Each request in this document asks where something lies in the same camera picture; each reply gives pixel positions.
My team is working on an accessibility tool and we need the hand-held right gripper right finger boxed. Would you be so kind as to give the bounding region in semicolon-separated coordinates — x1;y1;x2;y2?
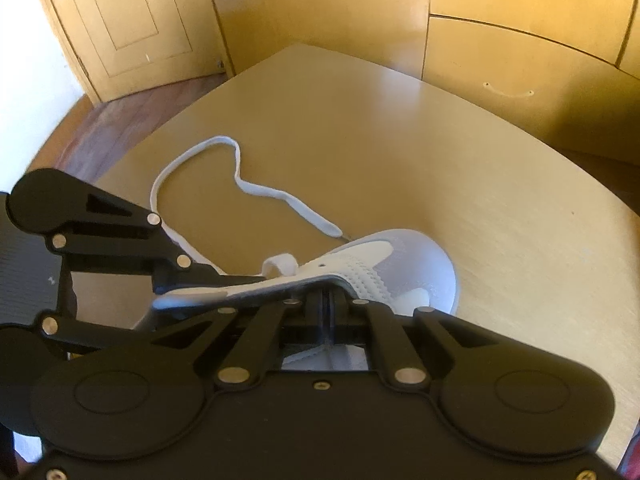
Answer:
327;294;501;390

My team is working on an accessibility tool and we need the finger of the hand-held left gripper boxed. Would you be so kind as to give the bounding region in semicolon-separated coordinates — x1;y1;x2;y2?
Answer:
30;312;136;356
47;185;226;293

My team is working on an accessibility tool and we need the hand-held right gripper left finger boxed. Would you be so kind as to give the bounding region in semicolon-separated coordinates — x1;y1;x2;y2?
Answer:
150;292;328;390

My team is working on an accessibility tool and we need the white sneaker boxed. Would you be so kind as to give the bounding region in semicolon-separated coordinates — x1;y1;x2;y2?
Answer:
135;228;458;372

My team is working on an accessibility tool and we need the white shoelace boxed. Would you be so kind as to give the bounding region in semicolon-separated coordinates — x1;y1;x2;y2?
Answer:
150;136;346;281

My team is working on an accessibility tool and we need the wooden door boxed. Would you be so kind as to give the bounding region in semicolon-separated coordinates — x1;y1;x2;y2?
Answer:
27;0;236;103

